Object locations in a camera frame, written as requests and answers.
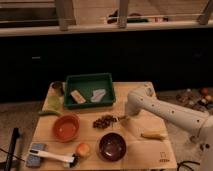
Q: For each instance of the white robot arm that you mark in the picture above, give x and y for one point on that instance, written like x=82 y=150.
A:
x=196 y=123

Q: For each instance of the orange red bowl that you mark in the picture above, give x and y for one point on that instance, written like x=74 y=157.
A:
x=66 y=128

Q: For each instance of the dark purple bowl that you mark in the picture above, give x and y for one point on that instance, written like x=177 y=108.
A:
x=112 y=147

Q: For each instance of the white cloth in tray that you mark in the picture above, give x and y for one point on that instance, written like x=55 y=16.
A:
x=98 y=95

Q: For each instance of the green plastic tray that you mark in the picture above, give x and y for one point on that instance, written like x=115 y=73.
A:
x=87 y=85

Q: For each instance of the beige block in tray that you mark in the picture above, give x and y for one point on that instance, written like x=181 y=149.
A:
x=77 y=97

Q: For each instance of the brown grape bunch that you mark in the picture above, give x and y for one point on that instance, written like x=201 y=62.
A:
x=104 y=122

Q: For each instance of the green pea pod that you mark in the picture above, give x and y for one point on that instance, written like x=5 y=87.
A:
x=48 y=112

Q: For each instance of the orange fruit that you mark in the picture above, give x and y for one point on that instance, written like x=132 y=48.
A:
x=83 y=150

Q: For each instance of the yellow banana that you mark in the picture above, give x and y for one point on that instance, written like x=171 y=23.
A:
x=153 y=135

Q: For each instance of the black stand left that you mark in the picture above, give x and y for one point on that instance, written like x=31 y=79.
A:
x=10 y=161

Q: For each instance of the blue sponge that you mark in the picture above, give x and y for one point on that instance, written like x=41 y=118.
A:
x=34 y=161

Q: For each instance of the white handled brush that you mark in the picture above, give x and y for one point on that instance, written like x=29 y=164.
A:
x=69 y=160

